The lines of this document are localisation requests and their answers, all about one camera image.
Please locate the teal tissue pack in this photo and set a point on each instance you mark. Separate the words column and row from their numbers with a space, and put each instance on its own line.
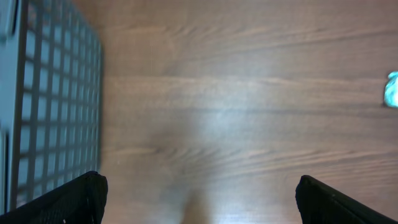
column 391, row 89

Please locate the grey plastic basket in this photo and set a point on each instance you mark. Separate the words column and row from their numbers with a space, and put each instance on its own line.
column 51, row 90

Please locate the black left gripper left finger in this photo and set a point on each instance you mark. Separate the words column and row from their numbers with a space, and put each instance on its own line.
column 82, row 200

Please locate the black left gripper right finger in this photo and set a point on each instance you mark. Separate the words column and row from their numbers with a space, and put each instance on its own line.
column 319, row 203

